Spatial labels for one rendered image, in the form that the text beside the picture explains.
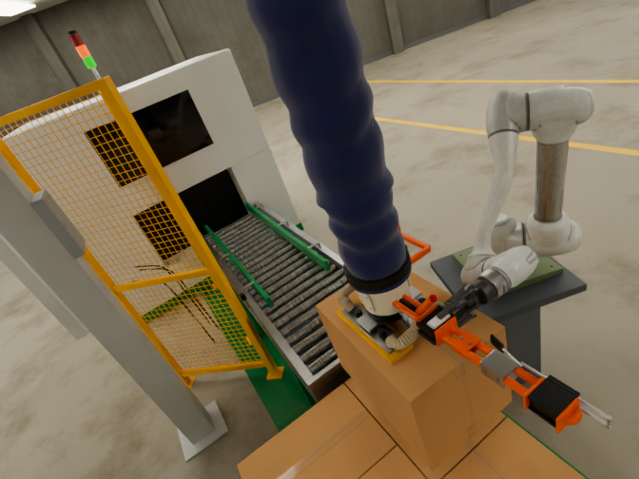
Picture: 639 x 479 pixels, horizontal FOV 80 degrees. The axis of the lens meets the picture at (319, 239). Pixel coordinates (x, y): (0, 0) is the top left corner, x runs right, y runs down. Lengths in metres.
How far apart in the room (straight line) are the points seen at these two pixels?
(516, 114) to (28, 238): 2.01
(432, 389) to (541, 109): 0.97
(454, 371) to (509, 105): 0.91
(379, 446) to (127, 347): 1.38
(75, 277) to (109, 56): 11.03
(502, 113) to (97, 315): 2.00
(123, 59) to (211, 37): 2.50
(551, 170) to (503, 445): 1.04
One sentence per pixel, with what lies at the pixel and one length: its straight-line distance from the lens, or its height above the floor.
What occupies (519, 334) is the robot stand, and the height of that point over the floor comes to 0.42.
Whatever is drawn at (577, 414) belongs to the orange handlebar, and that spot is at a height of 1.21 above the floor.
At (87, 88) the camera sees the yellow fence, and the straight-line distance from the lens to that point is 2.09.
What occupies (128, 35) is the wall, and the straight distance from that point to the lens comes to 12.69.
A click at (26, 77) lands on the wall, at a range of 13.73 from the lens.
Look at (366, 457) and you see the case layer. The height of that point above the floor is 0.54.
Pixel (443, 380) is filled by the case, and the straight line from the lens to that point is 1.28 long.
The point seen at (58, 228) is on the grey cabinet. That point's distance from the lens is 2.03.
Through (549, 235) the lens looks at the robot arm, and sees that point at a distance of 1.84.
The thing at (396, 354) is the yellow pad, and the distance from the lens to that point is 1.31.
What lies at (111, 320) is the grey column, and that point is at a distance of 2.24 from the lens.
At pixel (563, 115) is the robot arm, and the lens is 1.54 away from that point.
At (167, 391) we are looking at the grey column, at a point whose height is 0.51.
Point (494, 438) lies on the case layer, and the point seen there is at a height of 0.54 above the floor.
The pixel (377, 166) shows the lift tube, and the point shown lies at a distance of 1.04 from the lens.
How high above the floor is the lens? 2.10
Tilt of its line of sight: 31 degrees down
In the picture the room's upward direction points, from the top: 21 degrees counter-clockwise
